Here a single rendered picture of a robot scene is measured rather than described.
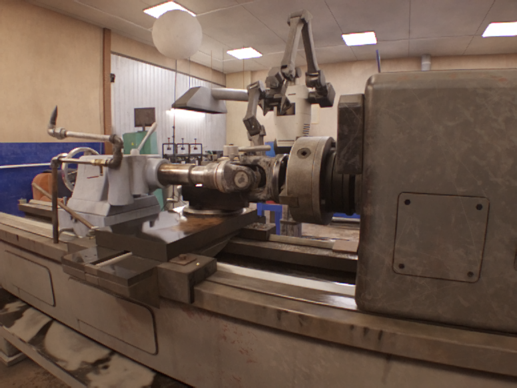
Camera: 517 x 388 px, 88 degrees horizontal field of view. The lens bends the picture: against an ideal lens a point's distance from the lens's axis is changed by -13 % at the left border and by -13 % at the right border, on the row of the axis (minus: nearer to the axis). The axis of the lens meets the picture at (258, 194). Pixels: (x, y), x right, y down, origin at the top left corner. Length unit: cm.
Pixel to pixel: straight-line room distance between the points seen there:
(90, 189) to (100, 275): 56
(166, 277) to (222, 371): 31
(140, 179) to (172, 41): 385
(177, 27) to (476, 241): 460
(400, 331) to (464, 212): 26
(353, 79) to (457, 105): 760
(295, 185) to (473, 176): 40
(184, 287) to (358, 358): 45
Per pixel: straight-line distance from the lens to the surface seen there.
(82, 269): 95
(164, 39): 490
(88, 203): 135
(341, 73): 828
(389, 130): 62
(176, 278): 83
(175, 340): 100
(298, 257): 107
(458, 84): 64
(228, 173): 94
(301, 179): 78
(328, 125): 815
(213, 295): 80
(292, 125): 202
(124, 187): 117
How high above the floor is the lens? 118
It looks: 8 degrees down
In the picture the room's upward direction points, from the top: straight up
